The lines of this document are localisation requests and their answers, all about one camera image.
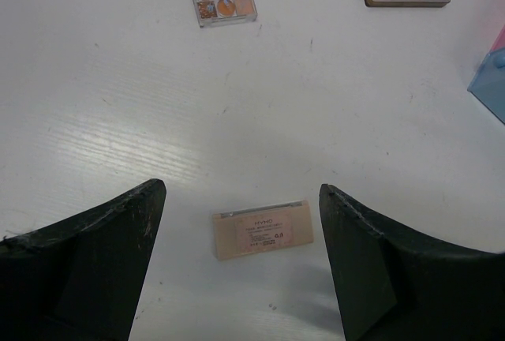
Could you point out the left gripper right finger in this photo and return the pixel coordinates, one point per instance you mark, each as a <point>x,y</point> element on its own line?
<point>395,283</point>

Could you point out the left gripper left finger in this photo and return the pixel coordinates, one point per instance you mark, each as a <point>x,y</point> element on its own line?
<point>81,278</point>

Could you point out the pink rectangular compact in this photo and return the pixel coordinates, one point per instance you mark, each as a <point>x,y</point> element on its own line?
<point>263,229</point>

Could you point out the pink blue organizer box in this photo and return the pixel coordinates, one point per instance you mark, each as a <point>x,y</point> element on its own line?
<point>488,84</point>

